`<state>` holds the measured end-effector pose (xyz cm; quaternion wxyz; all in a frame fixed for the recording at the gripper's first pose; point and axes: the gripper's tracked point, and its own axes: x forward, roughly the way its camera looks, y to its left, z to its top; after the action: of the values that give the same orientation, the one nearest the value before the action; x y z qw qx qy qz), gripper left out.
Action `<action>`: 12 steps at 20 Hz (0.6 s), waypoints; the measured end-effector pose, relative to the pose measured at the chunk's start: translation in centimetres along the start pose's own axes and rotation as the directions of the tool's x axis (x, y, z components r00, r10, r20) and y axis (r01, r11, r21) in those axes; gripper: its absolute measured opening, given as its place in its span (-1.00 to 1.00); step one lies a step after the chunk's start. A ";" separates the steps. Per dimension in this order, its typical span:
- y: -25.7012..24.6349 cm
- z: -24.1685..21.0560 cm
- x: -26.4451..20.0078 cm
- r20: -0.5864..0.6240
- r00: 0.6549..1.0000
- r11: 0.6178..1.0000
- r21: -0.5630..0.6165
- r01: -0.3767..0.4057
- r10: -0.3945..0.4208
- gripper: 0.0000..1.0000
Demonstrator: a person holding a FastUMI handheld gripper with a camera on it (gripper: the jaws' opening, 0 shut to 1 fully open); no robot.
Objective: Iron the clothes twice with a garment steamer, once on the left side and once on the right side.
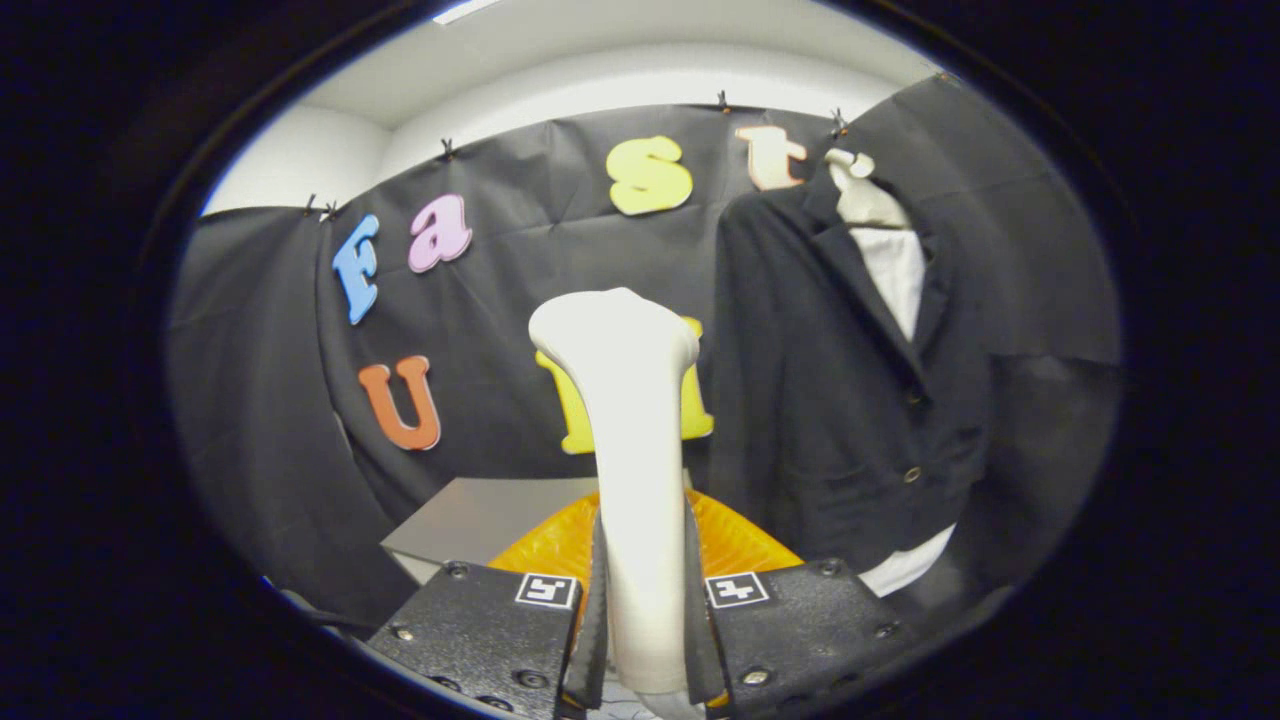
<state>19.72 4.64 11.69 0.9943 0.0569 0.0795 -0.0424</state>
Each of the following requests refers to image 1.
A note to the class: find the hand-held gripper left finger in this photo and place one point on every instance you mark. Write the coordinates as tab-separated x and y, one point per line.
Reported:
480	630

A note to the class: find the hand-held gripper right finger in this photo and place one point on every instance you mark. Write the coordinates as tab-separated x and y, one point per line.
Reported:
800	620

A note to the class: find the black jacket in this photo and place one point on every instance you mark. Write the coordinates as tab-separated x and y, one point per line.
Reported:
820	400

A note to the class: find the beige clothes hanger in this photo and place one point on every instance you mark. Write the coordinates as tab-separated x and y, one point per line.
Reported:
865	200

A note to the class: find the grey cabinet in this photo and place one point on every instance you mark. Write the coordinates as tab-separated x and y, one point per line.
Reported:
480	515

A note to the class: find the black backdrop cloth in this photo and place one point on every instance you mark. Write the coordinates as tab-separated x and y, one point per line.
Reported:
500	300

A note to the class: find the ceiling light panel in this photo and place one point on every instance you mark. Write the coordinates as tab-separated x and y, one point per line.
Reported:
465	10

